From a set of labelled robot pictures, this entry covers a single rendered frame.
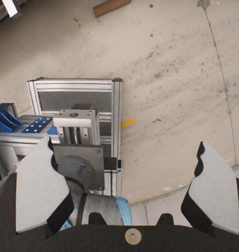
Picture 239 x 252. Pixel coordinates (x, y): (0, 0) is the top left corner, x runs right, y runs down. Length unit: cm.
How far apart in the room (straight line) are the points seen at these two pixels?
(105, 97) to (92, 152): 83
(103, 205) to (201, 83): 149
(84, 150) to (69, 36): 120
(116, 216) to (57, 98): 117
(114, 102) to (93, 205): 100
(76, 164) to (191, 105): 141
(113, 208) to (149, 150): 145
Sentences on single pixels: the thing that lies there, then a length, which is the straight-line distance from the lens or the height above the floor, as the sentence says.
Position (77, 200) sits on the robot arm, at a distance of 43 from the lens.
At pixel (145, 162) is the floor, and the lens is 193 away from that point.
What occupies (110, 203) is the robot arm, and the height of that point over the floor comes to 120.
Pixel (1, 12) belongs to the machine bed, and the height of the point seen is 17.
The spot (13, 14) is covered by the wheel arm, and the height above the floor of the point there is 96.
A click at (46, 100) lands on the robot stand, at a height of 21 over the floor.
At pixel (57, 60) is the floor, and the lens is 156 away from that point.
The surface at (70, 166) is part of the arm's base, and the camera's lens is 50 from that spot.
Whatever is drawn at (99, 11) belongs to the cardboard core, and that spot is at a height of 8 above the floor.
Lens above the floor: 143
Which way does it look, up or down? 63 degrees down
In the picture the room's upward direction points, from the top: 179 degrees counter-clockwise
